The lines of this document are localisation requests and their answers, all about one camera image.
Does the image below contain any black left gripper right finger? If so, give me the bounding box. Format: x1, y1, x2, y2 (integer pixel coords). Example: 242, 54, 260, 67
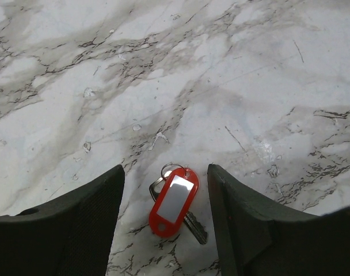
207, 164, 350, 275

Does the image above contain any red tagged silver key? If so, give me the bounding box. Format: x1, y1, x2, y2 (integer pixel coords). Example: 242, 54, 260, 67
149, 163, 208, 245

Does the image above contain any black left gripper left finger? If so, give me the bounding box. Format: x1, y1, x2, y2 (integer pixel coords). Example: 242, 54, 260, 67
0, 165, 125, 275

